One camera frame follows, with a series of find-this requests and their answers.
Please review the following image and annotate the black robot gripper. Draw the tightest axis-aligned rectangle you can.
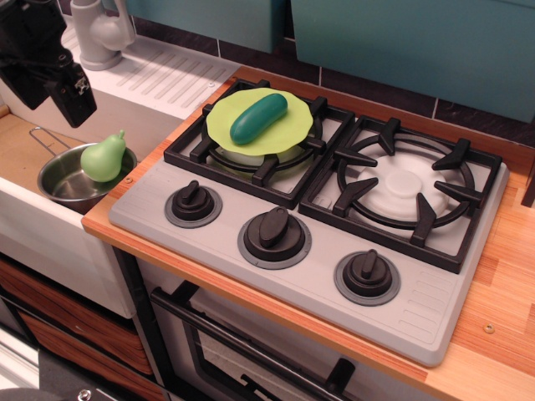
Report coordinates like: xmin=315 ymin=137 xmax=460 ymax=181
xmin=1 ymin=1 xmax=97 ymax=128

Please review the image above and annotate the light green toy pear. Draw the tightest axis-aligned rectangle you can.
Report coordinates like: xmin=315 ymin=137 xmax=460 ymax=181
xmin=80 ymin=130 xmax=126 ymax=182

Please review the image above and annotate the dark green toy cucumber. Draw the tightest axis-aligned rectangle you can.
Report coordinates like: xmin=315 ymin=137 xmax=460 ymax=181
xmin=230 ymin=94 xmax=288 ymax=145

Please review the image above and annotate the small stainless steel pot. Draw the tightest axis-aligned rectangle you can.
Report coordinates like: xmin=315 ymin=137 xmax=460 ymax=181
xmin=29 ymin=127 xmax=137 ymax=214

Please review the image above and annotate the light green plastic plate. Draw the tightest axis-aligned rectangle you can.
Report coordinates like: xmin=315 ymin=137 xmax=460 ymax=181
xmin=206 ymin=88 xmax=313 ymax=156

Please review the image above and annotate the grey toy faucet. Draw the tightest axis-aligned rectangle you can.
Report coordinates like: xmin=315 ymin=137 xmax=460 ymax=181
xmin=70 ymin=0 xmax=135 ymax=71

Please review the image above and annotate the black left stove knob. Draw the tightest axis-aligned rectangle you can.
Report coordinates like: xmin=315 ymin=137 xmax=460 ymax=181
xmin=165 ymin=180 xmax=223 ymax=229

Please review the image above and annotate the black stove knob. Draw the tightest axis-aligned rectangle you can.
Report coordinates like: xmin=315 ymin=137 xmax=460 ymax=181
xmin=334 ymin=249 xmax=401 ymax=307
xmin=237 ymin=206 xmax=312 ymax=270
xmin=165 ymin=180 xmax=223 ymax=229

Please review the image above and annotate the white left burner cap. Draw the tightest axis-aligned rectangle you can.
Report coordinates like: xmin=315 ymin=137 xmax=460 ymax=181
xmin=206 ymin=146 xmax=314 ymax=187

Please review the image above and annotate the white burner cap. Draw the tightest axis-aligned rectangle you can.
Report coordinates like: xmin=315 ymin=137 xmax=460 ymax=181
xmin=347 ymin=144 xmax=463 ymax=221
xmin=206 ymin=146 xmax=314 ymax=187

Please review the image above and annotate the black left burner grate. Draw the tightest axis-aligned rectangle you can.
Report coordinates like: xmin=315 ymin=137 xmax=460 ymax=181
xmin=164 ymin=79 xmax=356 ymax=209

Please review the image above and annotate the black burner grate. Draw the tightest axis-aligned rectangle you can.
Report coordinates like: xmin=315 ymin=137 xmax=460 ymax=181
xmin=298 ymin=116 xmax=508 ymax=274
xmin=164 ymin=79 xmax=356 ymax=209

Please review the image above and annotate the wood grain drawer front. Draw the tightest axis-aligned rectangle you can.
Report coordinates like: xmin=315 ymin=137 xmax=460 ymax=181
xmin=1 ymin=255 xmax=165 ymax=400

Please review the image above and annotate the black middle stove knob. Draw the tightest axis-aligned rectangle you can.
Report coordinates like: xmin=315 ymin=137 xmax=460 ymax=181
xmin=237 ymin=206 xmax=312 ymax=270

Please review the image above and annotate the toy oven door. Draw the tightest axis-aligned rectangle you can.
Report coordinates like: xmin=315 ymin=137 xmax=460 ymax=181
xmin=140 ymin=261 xmax=429 ymax=400

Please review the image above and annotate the white right burner cap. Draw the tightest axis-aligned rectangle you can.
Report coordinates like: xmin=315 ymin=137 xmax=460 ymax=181
xmin=347 ymin=144 xmax=463 ymax=221

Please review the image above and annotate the black right stove knob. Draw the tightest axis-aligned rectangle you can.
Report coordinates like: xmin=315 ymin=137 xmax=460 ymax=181
xmin=334 ymin=249 xmax=401 ymax=307

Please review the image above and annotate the black right burner grate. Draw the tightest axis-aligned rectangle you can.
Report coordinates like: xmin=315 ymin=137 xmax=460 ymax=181
xmin=298 ymin=116 xmax=508 ymax=274

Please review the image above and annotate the grey toy stove top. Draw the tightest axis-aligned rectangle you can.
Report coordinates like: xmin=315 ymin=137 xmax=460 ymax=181
xmin=110 ymin=159 xmax=485 ymax=366

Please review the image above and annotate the black oven door handle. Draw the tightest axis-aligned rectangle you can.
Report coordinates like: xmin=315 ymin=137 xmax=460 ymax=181
xmin=150 ymin=287 xmax=355 ymax=400

